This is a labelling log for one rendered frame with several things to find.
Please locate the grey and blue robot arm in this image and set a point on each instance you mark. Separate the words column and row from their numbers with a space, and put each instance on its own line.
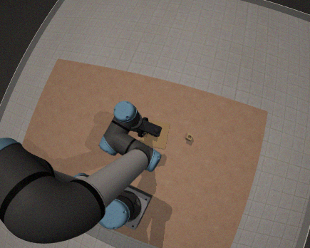
column 40, row 207

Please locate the tan flat mat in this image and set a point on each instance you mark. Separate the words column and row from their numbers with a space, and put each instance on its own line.
column 158, row 142

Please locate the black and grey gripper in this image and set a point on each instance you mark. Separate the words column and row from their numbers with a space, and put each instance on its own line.
column 140, row 133

